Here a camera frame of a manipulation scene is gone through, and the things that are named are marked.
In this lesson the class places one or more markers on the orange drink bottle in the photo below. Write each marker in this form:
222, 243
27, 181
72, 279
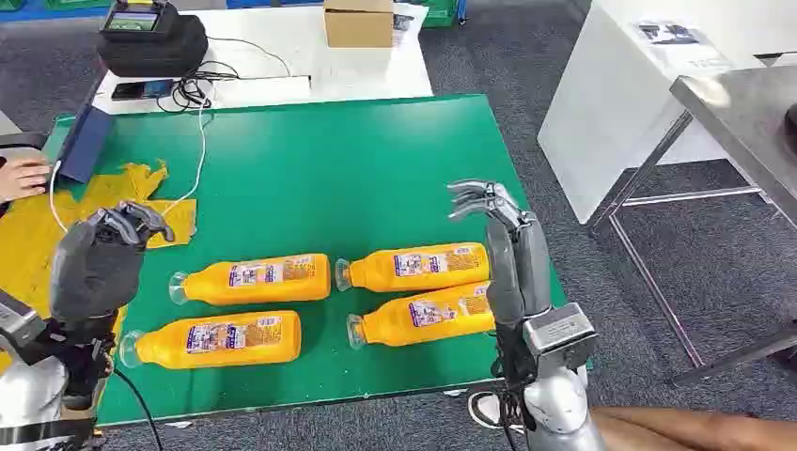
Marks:
261, 280
218, 339
417, 266
423, 317

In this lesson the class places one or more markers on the white cabinet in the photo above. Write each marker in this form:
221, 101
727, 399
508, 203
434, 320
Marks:
610, 106

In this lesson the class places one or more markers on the printed paper sheet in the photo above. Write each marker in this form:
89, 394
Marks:
669, 32

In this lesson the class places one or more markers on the brown cardboard box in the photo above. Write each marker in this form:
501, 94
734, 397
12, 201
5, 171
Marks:
358, 26

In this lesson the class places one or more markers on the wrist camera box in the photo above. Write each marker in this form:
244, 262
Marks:
560, 336
15, 323

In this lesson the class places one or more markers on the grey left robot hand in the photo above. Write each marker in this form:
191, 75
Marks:
93, 267

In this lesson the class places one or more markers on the black device with screen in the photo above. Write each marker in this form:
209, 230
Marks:
134, 20

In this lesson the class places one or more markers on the green crate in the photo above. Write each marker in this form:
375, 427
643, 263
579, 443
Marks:
439, 11

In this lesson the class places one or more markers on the green table mat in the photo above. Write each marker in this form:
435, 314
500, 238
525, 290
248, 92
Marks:
324, 174

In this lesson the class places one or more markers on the long white box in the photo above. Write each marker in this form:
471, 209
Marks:
261, 91

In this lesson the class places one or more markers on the dark blue flat box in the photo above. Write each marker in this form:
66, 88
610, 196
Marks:
87, 146

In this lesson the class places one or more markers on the black and white shoe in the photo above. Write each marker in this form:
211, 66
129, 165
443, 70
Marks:
489, 411

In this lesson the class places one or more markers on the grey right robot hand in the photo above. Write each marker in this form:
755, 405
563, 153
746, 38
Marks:
529, 267

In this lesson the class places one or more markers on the white paper scrap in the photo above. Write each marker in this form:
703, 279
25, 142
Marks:
179, 424
454, 393

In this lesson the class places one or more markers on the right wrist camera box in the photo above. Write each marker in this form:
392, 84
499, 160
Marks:
560, 336

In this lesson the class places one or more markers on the steel bench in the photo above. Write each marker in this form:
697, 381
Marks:
741, 112

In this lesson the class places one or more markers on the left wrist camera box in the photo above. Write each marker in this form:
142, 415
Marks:
15, 323

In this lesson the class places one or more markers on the black smartphone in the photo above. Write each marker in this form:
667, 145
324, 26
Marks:
142, 89

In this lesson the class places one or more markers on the printed papers on table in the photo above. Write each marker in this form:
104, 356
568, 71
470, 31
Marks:
408, 25

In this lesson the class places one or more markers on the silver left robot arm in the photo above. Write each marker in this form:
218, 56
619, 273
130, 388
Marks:
25, 398

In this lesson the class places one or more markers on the black bag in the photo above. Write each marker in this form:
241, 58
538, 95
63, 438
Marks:
156, 53

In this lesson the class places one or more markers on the person's leg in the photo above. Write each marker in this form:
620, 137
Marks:
685, 431

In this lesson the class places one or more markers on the white table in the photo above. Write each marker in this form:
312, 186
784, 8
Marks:
348, 68

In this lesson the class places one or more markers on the person's hand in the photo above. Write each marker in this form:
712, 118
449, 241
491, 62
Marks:
22, 179

